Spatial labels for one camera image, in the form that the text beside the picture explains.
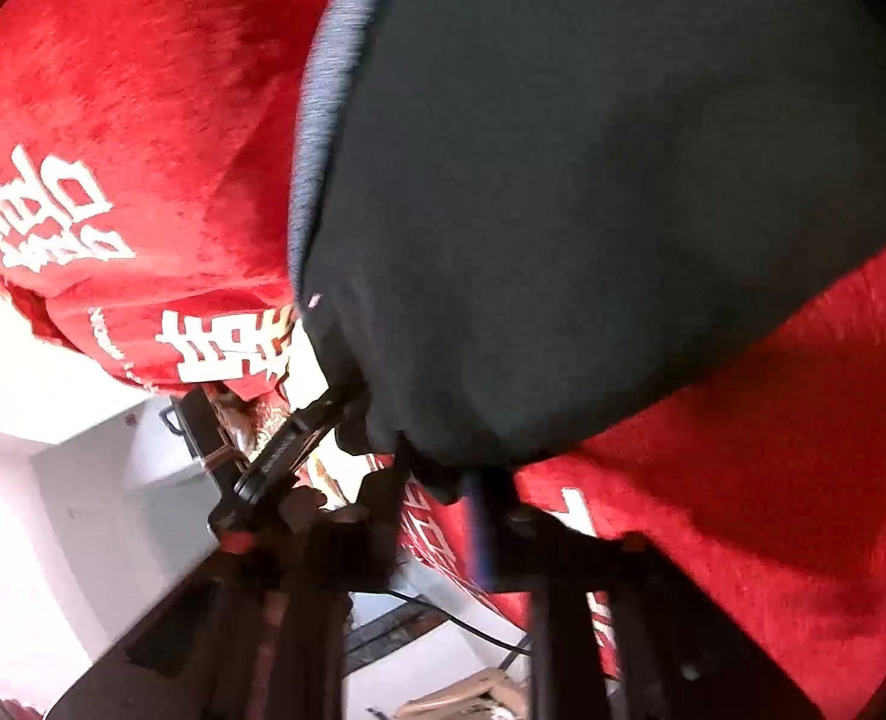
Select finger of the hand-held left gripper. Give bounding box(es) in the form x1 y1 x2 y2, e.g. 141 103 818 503
159 388 226 477
209 381 370 542

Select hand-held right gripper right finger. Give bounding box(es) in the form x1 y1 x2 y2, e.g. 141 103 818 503
464 469 821 720

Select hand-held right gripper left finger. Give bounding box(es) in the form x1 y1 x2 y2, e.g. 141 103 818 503
49 442 414 720

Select black pants with grey waistband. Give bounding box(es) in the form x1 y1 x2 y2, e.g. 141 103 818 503
287 0 886 470

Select embroidered red cushion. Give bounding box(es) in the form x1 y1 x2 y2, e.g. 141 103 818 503
203 382 303 467

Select beige chair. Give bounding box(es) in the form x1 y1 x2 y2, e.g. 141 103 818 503
368 666 534 720

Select red printed blanket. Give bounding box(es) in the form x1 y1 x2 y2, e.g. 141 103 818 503
0 0 886 720

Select black cable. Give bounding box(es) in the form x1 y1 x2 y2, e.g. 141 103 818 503
368 589 534 655

